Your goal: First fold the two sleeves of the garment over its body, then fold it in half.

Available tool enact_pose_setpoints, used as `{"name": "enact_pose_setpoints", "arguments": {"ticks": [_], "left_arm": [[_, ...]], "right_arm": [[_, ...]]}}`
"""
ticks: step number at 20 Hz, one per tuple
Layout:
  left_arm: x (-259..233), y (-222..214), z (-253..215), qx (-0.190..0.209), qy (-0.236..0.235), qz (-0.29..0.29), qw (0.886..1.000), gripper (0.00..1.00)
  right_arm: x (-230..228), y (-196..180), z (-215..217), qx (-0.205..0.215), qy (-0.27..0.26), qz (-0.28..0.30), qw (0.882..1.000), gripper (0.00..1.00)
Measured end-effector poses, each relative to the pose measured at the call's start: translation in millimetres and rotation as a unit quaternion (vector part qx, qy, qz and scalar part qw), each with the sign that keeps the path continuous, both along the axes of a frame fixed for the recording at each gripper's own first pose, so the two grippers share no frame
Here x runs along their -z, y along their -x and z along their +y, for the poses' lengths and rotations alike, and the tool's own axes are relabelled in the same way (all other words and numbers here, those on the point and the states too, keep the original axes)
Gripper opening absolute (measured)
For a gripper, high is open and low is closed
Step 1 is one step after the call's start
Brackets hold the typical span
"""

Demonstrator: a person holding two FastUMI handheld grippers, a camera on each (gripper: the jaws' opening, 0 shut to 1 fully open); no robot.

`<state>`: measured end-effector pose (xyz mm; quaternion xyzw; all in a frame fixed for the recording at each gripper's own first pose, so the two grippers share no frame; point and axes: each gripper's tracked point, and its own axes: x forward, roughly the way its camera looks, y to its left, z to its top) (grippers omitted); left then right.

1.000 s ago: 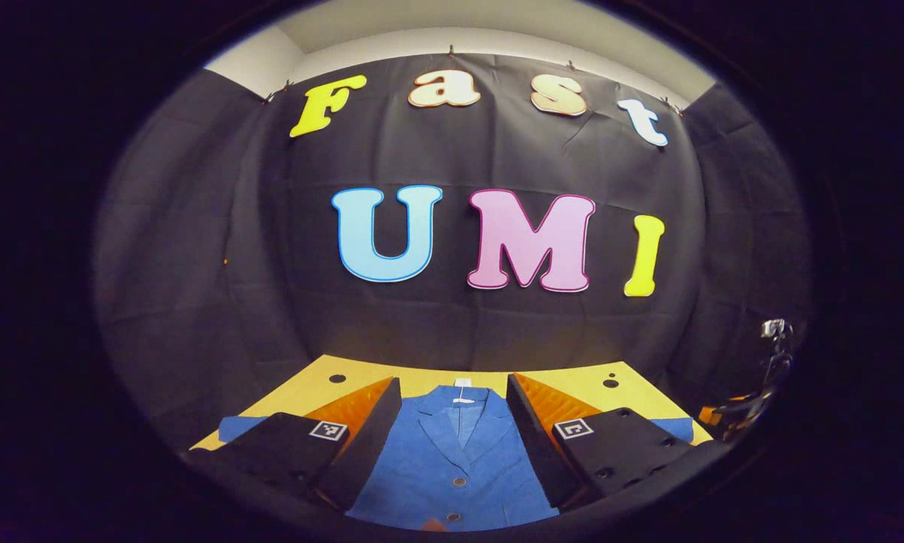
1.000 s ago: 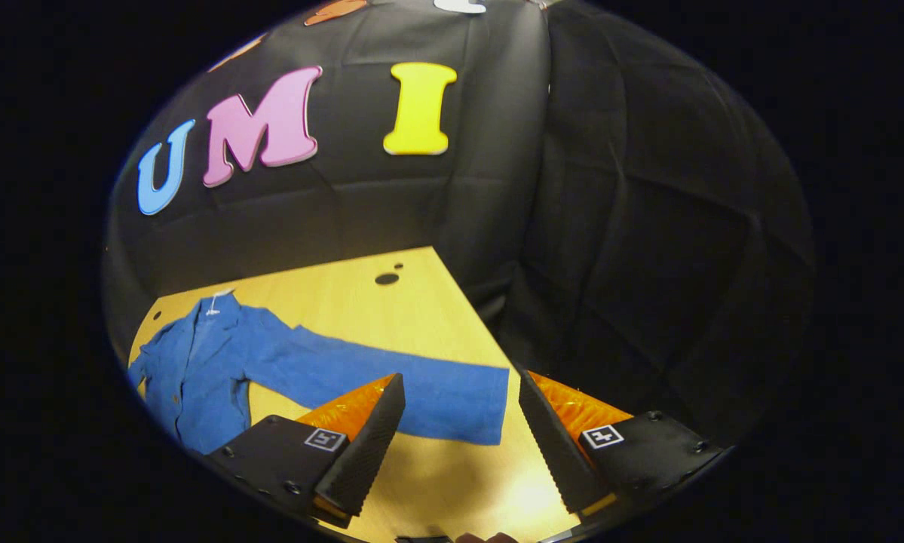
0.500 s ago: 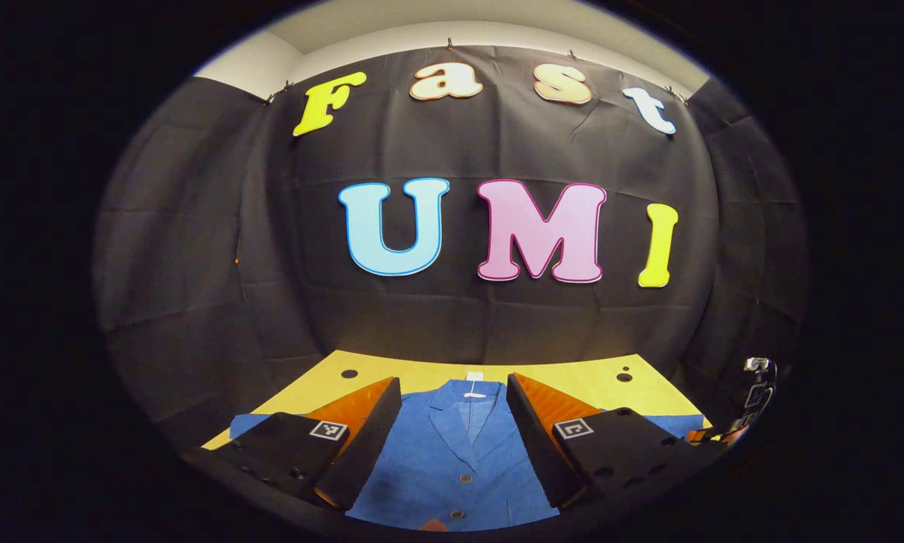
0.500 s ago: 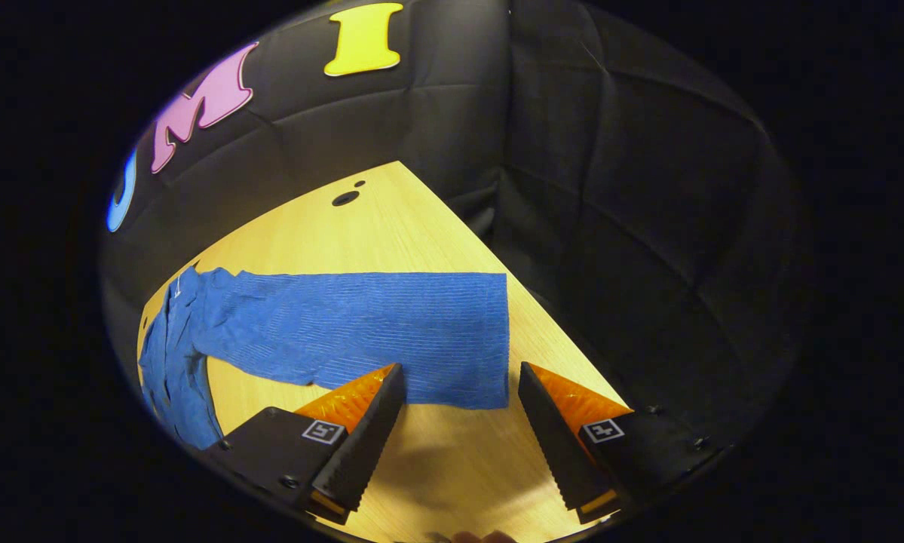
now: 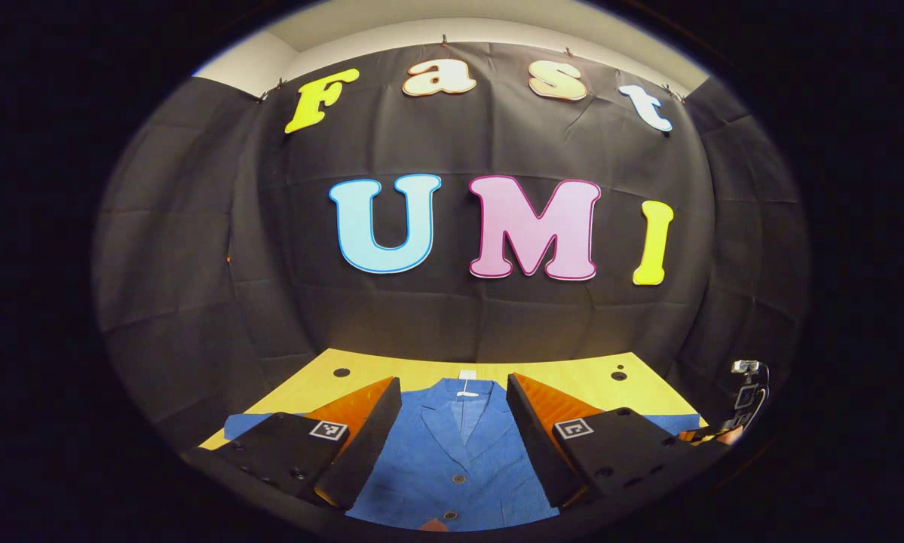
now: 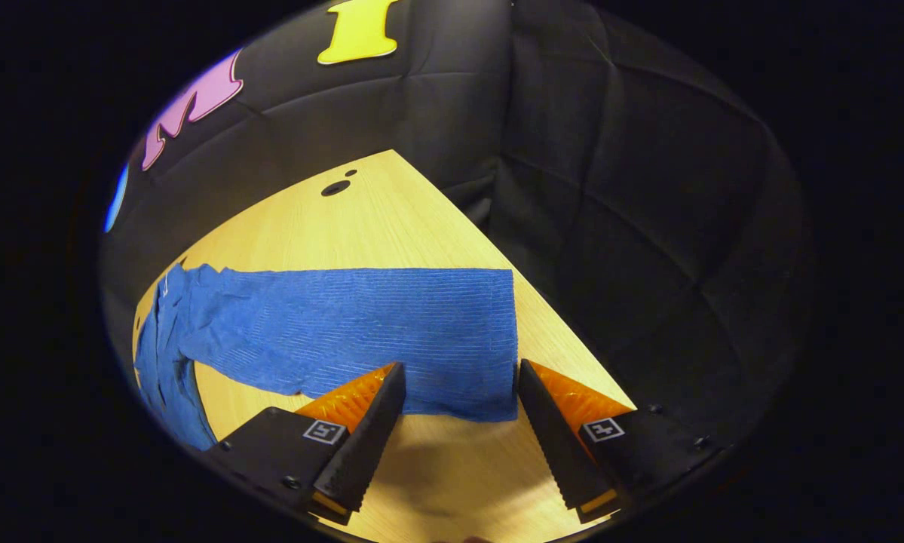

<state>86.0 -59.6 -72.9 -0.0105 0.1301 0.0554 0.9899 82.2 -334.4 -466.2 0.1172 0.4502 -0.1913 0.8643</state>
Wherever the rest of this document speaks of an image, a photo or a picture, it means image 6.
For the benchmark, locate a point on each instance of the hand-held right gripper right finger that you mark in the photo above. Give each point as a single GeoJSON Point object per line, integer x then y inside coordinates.
{"type": "Point", "coordinates": [557, 445]}

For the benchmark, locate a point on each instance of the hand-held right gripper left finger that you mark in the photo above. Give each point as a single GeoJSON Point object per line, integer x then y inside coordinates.
{"type": "Point", "coordinates": [369, 445]}

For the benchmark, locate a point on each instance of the blue button-up shirt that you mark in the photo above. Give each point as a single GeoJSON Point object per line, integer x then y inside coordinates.
{"type": "Point", "coordinates": [361, 332]}

